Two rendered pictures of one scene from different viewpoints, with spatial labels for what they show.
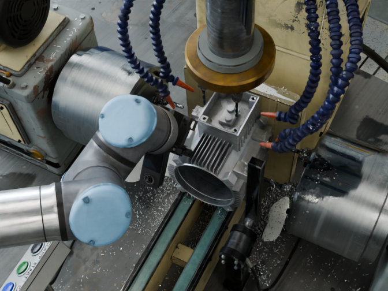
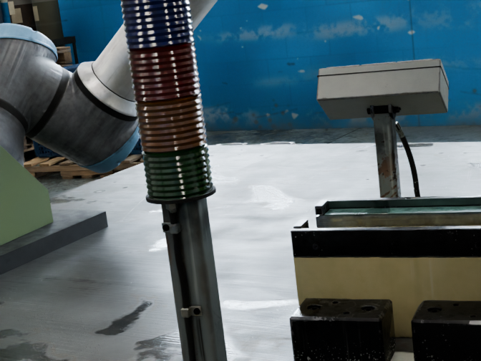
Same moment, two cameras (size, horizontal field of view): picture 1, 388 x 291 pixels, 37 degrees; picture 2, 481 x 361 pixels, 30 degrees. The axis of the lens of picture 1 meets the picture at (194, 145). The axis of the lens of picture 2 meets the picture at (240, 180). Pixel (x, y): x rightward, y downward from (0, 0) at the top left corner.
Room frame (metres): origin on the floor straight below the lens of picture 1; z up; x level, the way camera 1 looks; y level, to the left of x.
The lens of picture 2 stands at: (0.06, -0.83, 1.21)
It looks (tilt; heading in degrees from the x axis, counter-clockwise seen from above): 12 degrees down; 81
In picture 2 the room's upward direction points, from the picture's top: 7 degrees counter-clockwise
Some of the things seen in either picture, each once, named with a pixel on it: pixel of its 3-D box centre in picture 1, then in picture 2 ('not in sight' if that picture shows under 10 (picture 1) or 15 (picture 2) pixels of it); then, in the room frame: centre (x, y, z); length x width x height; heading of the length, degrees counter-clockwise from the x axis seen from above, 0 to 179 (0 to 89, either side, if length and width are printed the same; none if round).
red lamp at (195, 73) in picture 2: not in sight; (164, 71); (0.13, -0.04, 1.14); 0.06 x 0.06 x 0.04
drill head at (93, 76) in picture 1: (96, 96); not in sight; (0.94, 0.24, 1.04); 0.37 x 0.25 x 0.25; 59
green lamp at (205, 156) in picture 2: not in sight; (177, 170); (0.13, -0.04, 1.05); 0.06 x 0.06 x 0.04
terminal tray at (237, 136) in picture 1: (228, 118); not in sight; (0.78, -0.09, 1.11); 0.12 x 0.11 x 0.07; 149
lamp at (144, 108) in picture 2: not in sight; (171, 121); (0.13, -0.04, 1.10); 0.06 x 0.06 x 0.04
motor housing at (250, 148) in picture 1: (222, 153); not in sight; (0.75, -0.06, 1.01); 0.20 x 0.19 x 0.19; 149
